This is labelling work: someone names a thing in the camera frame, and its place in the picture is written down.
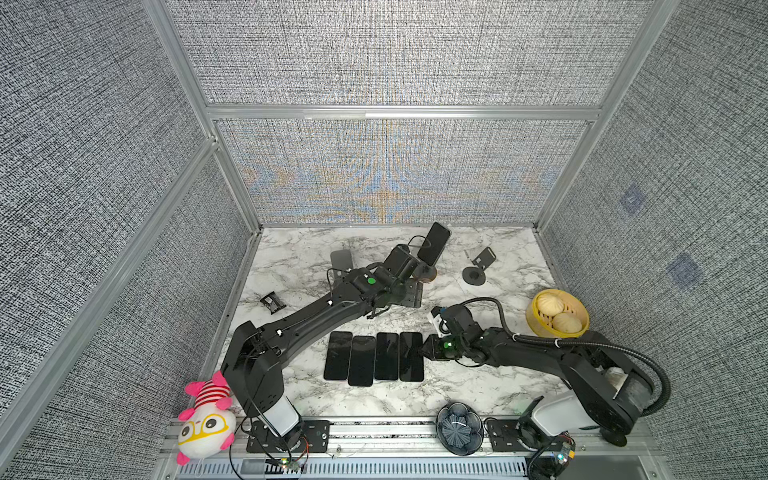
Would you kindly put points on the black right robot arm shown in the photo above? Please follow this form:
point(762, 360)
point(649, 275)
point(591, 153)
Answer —
point(610, 386)

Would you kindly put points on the pink white plush toy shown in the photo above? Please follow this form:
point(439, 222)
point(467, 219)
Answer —
point(208, 427)

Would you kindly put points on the wooden base grey phone stand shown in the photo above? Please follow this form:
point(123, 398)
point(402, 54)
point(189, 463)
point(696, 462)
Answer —
point(341, 263)

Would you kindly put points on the yellow rimmed wooden bowl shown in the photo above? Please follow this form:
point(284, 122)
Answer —
point(542, 326)

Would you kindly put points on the aluminium front rail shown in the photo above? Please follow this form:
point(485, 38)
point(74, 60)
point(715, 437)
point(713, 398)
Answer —
point(408, 448)

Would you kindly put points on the cream bun right in bowl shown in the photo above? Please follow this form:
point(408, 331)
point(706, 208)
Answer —
point(567, 322)

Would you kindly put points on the small black packet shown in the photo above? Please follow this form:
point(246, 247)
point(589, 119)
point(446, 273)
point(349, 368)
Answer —
point(272, 302)

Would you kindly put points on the black phone front white stand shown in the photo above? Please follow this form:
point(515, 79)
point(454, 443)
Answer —
point(338, 356)

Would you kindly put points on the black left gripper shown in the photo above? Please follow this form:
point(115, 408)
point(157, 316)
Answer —
point(414, 293)

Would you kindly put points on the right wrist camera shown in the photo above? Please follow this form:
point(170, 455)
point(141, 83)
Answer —
point(439, 319)

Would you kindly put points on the grey round base phone stand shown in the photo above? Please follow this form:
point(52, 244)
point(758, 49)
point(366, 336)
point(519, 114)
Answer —
point(475, 273)

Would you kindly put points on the black phone wooden base stand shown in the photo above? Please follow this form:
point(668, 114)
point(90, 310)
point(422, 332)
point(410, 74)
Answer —
point(434, 244)

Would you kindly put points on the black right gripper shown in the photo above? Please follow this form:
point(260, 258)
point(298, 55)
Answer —
point(432, 353)

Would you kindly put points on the black phone white stand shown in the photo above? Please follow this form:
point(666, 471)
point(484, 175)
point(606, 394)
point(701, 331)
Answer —
point(411, 361)
point(338, 356)

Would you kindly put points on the black phone grey stand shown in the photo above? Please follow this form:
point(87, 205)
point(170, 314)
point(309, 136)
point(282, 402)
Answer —
point(362, 361)

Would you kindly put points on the cream bun in bowl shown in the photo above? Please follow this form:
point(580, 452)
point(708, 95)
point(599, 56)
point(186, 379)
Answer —
point(549, 305)
point(567, 322)

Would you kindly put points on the cream bun left in bowl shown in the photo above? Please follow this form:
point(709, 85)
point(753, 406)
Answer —
point(549, 305)

